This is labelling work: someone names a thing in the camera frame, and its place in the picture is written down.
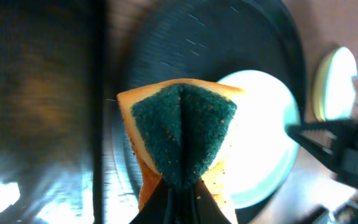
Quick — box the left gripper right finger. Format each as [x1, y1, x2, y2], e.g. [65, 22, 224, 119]
[190, 179, 231, 224]

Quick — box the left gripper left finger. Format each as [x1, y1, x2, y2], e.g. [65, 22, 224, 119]
[130, 180, 175, 224]

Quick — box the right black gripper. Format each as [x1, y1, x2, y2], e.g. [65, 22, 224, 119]
[285, 119, 358, 190]

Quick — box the light blue plate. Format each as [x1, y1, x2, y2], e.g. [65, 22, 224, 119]
[218, 70, 300, 209]
[312, 47, 357, 121]

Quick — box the yellow green scrub sponge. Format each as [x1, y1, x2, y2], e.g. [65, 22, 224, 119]
[117, 78, 246, 223]

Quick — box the black round tray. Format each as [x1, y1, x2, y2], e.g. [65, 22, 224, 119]
[103, 0, 307, 224]

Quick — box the black rectangular tray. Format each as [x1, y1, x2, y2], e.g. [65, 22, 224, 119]
[0, 0, 96, 223]

